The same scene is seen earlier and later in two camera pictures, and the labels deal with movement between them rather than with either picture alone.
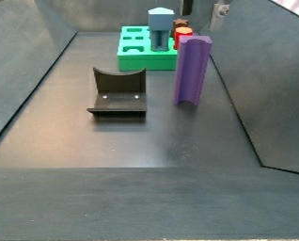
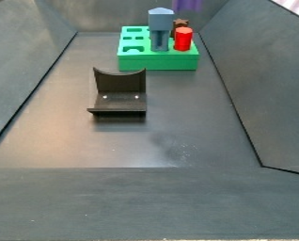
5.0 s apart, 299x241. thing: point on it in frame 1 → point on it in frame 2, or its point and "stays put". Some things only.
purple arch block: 194,53 → 187,6
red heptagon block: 182,31 stays put
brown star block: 179,23 stays put
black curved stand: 121,92 stays put
